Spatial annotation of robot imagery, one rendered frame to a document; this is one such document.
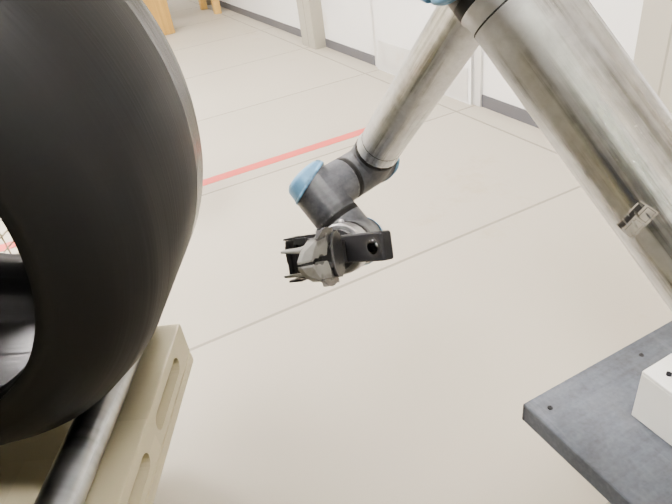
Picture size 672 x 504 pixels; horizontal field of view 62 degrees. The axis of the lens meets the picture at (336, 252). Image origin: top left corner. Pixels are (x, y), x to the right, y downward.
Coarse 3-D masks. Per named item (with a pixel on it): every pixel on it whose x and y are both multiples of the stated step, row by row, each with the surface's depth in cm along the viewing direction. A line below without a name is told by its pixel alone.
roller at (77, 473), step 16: (128, 384) 70; (112, 400) 66; (80, 416) 63; (96, 416) 64; (112, 416) 65; (80, 432) 61; (96, 432) 62; (64, 448) 60; (80, 448) 60; (96, 448) 61; (64, 464) 58; (80, 464) 59; (96, 464) 61; (48, 480) 57; (64, 480) 57; (80, 480) 58; (48, 496) 55; (64, 496) 56; (80, 496) 57
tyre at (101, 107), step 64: (0, 0) 38; (64, 0) 44; (128, 0) 54; (0, 64) 38; (64, 64) 41; (128, 64) 49; (0, 128) 39; (64, 128) 41; (128, 128) 46; (192, 128) 61; (0, 192) 41; (64, 192) 42; (128, 192) 46; (192, 192) 62; (0, 256) 82; (64, 256) 45; (128, 256) 48; (0, 320) 81; (64, 320) 48; (128, 320) 52; (0, 384) 71; (64, 384) 53
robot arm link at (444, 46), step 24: (432, 24) 83; (456, 24) 80; (432, 48) 85; (456, 48) 83; (408, 72) 91; (432, 72) 88; (456, 72) 88; (384, 96) 100; (408, 96) 93; (432, 96) 92; (384, 120) 100; (408, 120) 97; (360, 144) 109; (384, 144) 104; (360, 168) 111; (384, 168) 110; (360, 192) 112
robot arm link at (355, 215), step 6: (354, 210) 107; (360, 210) 108; (342, 216) 105; (348, 216) 105; (354, 216) 106; (360, 216) 107; (336, 222) 105; (354, 222) 103; (360, 222) 105; (366, 222) 106; (372, 222) 110; (366, 228) 103; (372, 228) 106; (378, 228) 110; (366, 264) 110
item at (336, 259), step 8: (336, 232) 89; (344, 232) 96; (288, 240) 90; (296, 240) 88; (304, 240) 88; (336, 240) 89; (288, 248) 89; (328, 248) 86; (336, 248) 88; (344, 248) 91; (288, 256) 89; (296, 256) 89; (320, 256) 88; (328, 256) 87; (336, 256) 88; (344, 256) 91; (288, 264) 89; (296, 264) 89; (336, 264) 87; (344, 264) 91; (352, 264) 98; (296, 272) 89; (336, 272) 87; (296, 280) 89; (304, 280) 90
